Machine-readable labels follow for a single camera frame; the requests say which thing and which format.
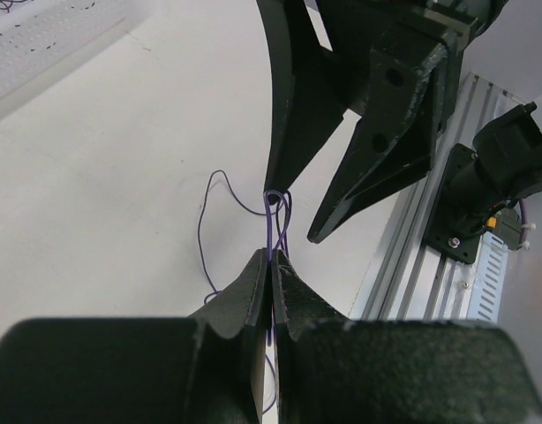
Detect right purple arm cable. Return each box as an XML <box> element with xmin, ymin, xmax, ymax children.
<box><xmin>517</xmin><ymin>196</ymin><xmax>539</xmax><ymax>248</ymax></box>

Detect white perforated plastic basket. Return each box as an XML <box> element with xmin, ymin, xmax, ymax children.
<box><xmin>0</xmin><ymin>1</ymin><xmax>151</xmax><ymax>120</ymax></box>

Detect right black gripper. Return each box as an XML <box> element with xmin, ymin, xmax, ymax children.
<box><xmin>257</xmin><ymin>1</ymin><xmax>505</xmax><ymax>243</ymax></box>

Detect purple black cable bundle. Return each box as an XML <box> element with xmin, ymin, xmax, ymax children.
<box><xmin>196</xmin><ymin>170</ymin><xmax>294</xmax><ymax>416</ymax></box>

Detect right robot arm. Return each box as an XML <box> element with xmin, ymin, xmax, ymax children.
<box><xmin>258</xmin><ymin>1</ymin><xmax>542</xmax><ymax>264</ymax></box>

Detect white slotted cable duct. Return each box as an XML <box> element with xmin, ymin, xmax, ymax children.
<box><xmin>469</xmin><ymin>233</ymin><xmax>509</xmax><ymax>324</ymax></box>

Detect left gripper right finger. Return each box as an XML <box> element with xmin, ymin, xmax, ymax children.
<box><xmin>270</xmin><ymin>251</ymin><xmax>542</xmax><ymax>423</ymax></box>

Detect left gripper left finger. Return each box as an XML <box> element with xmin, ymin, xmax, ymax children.
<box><xmin>0</xmin><ymin>249</ymin><xmax>270</xmax><ymax>423</ymax></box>

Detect thin purple cable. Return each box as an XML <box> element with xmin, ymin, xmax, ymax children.
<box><xmin>0</xmin><ymin>0</ymin><xmax>29</xmax><ymax>23</ymax></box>

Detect aluminium mounting rail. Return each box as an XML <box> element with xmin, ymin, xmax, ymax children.
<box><xmin>348</xmin><ymin>73</ymin><xmax>512</xmax><ymax>320</ymax></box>

